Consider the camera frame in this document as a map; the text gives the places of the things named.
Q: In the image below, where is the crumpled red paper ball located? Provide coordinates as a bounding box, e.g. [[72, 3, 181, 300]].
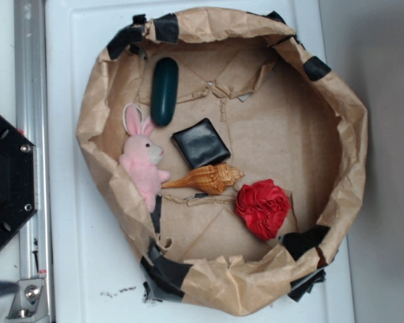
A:
[[234, 179, 291, 241]]

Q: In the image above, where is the dark green oblong case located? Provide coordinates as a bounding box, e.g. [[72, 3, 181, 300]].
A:
[[151, 57, 179, 127]]

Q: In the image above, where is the pink plush bunny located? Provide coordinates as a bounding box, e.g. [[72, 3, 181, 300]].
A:
[[119, 104, 170, 213]]

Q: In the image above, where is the brown paper bin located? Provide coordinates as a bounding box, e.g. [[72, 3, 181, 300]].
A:
[[77, 7, 368, 316]]

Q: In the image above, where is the metal corner bracket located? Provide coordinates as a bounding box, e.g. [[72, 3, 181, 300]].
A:
[[5, 278, 48, 322]]

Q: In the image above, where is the white tray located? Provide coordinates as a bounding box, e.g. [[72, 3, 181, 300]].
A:
[[45, 1, 355, 322]]

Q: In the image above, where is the black square pouch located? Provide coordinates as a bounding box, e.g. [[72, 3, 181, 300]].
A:
[[171, 118, 231, 170]]

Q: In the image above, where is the orange conch seashell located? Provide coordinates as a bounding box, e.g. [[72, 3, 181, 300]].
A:
[[162, 162, 245, 195]]

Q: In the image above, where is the aluminium extrusion rail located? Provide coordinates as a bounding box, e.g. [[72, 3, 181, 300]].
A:
[[14, 1, 56, 322]]

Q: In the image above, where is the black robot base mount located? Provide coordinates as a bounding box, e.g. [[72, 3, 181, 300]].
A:
[[0, 115, 36, 251]]

